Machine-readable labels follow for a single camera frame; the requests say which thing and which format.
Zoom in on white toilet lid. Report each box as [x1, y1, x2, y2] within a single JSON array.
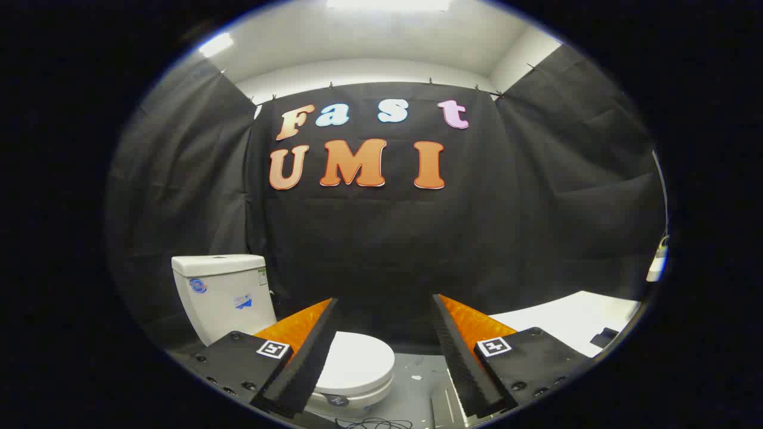
[[316, 332, 395, 397]]

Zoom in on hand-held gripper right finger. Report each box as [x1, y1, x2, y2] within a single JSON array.
[[430, 293, 594, 419]]

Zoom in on thin white pole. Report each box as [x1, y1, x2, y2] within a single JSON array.
[[652, 149, 669, 236]]

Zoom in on white ceramic toilet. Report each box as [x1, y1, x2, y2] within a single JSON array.
[[172, 254, 395, 418]]

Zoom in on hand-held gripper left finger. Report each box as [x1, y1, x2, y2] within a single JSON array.
[[170, 297, 342, 419]]

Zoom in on white side shelf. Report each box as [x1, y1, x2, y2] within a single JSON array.
[[647, 235, 669, 282]]

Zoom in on black backdrop cloth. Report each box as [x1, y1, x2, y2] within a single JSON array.
[[106, 45, 665, 352]]

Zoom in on tangled black cables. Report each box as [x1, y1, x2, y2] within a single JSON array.
[[334, 417, 413, 429]]

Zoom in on white cabinet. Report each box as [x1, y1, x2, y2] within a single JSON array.
[[429, 290, 641, 428]]

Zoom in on ceiling light panel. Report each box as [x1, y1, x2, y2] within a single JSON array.
[[198, 33, 234, 58]]

